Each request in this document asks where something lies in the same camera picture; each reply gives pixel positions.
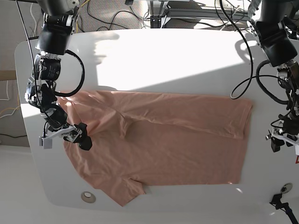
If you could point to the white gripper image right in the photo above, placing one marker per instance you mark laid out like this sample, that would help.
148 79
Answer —
285 138

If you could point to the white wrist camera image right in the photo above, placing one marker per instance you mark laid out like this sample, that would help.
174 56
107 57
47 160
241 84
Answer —
275 145

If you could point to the red warning triangle sticker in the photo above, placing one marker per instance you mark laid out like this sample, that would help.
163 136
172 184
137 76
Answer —
297 158

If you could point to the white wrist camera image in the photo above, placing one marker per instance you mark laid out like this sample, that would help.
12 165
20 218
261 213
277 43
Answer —
45 142
275 145

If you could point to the round metal table grommet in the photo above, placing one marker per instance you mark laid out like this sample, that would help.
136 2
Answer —
286 188

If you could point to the aluminium frame rail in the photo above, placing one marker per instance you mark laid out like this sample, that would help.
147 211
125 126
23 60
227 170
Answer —
160 13

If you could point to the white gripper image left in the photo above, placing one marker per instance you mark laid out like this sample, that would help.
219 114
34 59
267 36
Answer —
71 133

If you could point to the salmon pink T-shirt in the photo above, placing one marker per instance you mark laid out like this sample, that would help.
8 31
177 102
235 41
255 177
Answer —
157 139

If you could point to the black clamp with blue cable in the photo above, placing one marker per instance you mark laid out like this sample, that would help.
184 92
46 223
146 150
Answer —
276 202

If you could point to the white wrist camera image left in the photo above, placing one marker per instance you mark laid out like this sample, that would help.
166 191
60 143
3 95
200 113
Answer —
45 142

